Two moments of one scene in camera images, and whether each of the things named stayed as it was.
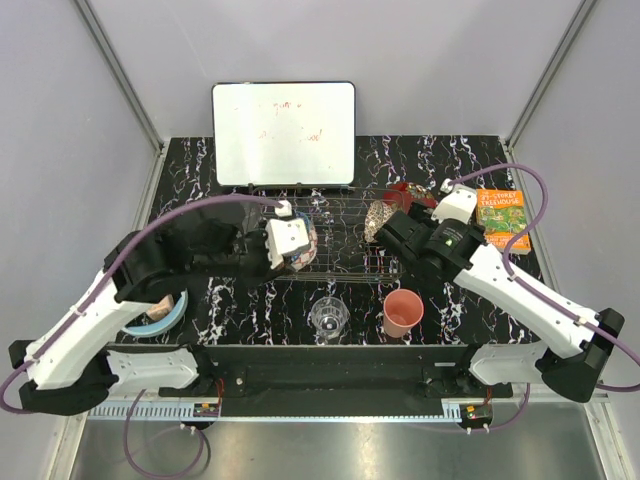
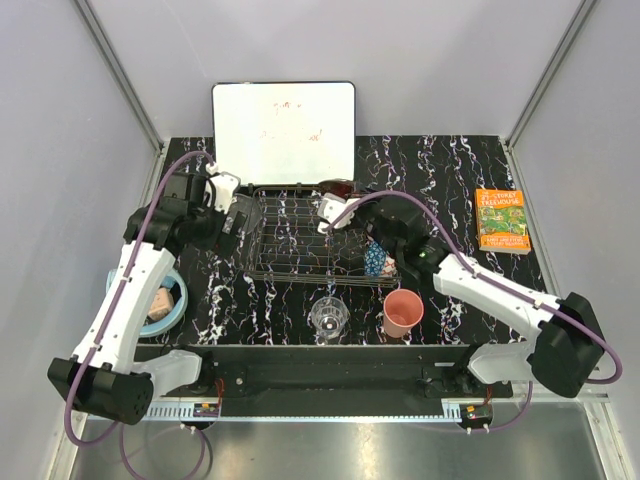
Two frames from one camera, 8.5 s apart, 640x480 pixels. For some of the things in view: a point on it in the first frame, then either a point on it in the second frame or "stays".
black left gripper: x=266 y=273 -> x=218 y=241
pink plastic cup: x=403 y=309 stays
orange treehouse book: x=502 y=214 stays
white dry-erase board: x=277 y=134 stays
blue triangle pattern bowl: x=302 y=259 -> x=374 y=259
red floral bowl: x=406 y=194 -> x=344 y=187
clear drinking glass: x=328 y=317 stays
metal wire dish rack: x=343 y=251 stays
